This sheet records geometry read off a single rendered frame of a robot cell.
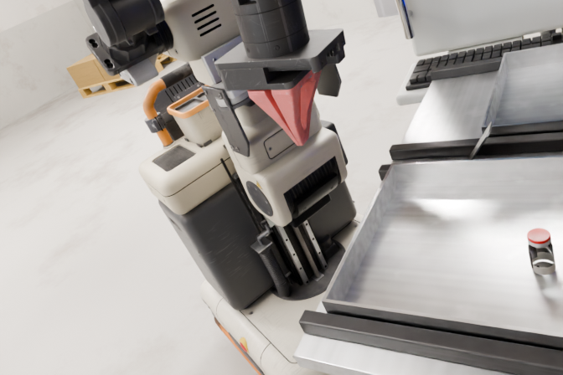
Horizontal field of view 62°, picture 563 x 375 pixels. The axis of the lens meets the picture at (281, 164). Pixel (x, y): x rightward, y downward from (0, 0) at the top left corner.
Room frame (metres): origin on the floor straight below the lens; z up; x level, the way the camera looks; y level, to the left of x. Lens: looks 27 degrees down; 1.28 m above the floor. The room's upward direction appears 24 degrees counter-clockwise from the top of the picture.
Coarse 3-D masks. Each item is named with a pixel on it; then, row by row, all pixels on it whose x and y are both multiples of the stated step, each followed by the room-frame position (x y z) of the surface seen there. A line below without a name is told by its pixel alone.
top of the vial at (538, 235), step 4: (528, 232) 0.34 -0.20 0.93; (532, 232) 0.34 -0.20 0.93; (536, 232) 0.34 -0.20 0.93; (540, 232) 0.33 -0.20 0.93; (544, 232) 0.33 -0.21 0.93; (548, 232) 0.33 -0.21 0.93; (528, 236) 0.33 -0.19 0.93; (532, 236) 0.33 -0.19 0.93; (536, 236) 0.33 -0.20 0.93; (540, 236) 0.33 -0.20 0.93; (544, 236) 0.33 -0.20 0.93; (548, 236) 0.32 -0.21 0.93; (532, 240) 0.33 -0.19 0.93; (536, 240) 0.33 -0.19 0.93; (540, 240) 0.32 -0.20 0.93; (544, 240) 0.32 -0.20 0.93; (548, 240) 0.32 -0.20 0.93
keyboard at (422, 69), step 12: (540, 36) 0.95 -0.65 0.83; (552, 36) 0.93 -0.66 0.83; (480, 48) 1.03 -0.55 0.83; (492, 48) 1.00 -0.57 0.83; (504, 48) 0.97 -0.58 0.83; (516, 48) 0.94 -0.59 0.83; (528, 48) 0.92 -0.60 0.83; (420, 60) 1.11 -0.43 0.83; (432, 60) 1.08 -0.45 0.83; (444, 60) 1.05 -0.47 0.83; (456, 60) 1.03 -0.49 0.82; (468, 60) 0.99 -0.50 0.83; (420, 72) 1.04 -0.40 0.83; (408, 84) 1.03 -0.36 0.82; (420, 84) 1.01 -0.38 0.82
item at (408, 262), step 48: (384, 192) 0.54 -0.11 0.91; (432, 192) 0.52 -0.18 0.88; (480, 192) 0.48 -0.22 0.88; (528, 192) 0.44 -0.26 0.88; (384, 240) 0.47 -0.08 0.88; (432, 240) 0.43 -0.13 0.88; (480, 240) 0.40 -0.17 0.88; (336, 288) 0.40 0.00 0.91; (384, 288) 0.40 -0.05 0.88; (432, 288) 0.37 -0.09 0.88; (480, 288) 0.34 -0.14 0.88; (528, 288) 0.32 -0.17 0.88; (480, 336) 0.28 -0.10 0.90; (528, 336) 0.25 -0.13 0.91
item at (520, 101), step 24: (552, 48) 0.71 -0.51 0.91; (504, 72) 0.73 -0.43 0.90; (528, 72) 0.72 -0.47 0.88; (552, 72) 0.69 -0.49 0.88; (504, 96) 0.68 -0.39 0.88; (528, 96) 0.65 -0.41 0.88; (552, 96) 0.62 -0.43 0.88; (504, 120) 0.61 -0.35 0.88; (528, 120) 0.59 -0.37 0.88; (552, 120) 0.51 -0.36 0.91
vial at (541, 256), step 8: (528, 240) 0.33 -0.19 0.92; (528, 248) 0.34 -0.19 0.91; (536, 248) 0.33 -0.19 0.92; (544, 248) 0.32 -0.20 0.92; (552, 248) 0.32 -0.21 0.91; (536, 256) 0.33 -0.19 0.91; (544, 256) 0.32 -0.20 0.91; (552, 256) 0.32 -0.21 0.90; (536, 264) 0.33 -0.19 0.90; (544, 264) 0.32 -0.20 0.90; (552, 264) 0.32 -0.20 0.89; (536, 272) 0.33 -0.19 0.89; (544, 272) 0.32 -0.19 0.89; (552, 272) 0.32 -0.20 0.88
